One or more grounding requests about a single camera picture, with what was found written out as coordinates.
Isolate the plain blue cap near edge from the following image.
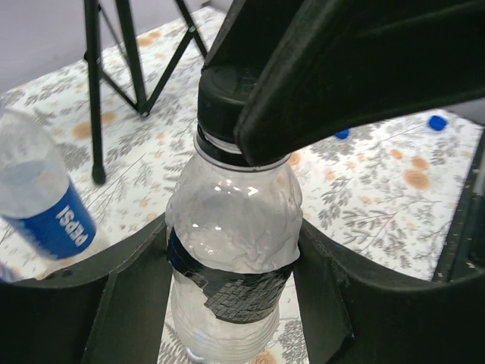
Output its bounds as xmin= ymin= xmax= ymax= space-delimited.
xmin=428 ymin=115 xmax=448 ymax=131

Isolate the plain blue bottle cap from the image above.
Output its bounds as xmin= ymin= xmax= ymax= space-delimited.
xmin=335 ymin=129 xmax=350 ymax=140

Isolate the small black bottle cap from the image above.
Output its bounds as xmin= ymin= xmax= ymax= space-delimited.
xmin=197 ymin=64 xmax=261 ymax=144

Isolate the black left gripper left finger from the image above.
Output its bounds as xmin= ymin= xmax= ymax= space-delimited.
xmin=1 ymin=218 xmax=171 ymax=363

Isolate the black table front rail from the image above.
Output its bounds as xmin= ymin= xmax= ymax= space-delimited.
xmin=432 ymin=137 xmax=484 ymax=282

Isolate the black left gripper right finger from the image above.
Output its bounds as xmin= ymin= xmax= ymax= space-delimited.
xmin=294 ymin=221 xmax=484 ymax=363

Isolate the Pepsi bottle text label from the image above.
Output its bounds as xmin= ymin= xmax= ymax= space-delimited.
xmin=0 ymin=108 xmax=99 ymax=262

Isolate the black music stand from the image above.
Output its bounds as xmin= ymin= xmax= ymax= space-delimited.
xmin=82 ymin=0 xmax=208 ymax=186

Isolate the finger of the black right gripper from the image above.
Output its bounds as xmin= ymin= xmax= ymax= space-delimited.
xmin=235 ymin=1 xmax=484 ymax=166
xmin=202 ymin=1 xmax=314 ymax=76

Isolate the floral tablecloth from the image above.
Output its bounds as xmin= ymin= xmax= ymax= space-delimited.
xmin=0 ymin=7 xmax=484 ymax=364

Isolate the small black-label clear bottle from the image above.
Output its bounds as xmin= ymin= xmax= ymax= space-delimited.
xmin=165 ymin=130 xmax=302 ymax=363

